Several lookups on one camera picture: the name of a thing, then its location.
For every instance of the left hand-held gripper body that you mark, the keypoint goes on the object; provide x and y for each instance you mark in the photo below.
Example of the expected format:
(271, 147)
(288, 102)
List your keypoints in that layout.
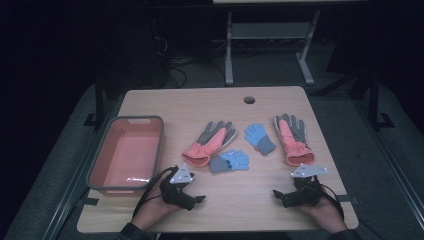
(176, 193)

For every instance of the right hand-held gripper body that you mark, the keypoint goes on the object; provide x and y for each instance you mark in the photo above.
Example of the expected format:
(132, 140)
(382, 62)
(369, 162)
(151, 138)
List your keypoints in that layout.
(305, 196)

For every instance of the blue glove with dark dots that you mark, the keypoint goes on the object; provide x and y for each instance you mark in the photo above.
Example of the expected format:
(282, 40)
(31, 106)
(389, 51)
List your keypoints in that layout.
(233, 160)

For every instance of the pink and grey glove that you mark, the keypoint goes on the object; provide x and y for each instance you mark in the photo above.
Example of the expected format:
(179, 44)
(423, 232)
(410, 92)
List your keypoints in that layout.
(210, 141)
(293, 143)

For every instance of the blue knitted glove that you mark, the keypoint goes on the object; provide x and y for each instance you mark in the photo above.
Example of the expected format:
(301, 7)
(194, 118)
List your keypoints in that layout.
(258, 136)

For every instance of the pink plastic bin grey rim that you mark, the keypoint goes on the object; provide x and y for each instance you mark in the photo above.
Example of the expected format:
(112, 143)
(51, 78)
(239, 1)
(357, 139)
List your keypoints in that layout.
(126, 156)

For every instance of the person's right hand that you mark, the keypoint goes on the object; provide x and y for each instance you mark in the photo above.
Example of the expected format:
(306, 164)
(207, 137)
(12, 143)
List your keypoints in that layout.
(328, 215)

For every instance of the person's left hand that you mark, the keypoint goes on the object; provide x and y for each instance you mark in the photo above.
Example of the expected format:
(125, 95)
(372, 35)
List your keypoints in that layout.
(151, 211)

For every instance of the black tape strip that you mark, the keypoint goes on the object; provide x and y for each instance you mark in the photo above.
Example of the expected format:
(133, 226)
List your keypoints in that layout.
(349, 200)
(90, 201)

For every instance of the black metal stand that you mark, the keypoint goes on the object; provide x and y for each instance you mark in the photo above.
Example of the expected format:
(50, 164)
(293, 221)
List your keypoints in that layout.
(99, 100)
(374, 100)

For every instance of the grey metal stand frame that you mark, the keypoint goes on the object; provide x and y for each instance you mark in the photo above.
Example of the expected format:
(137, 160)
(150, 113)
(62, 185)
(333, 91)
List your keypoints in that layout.
(270, 31)

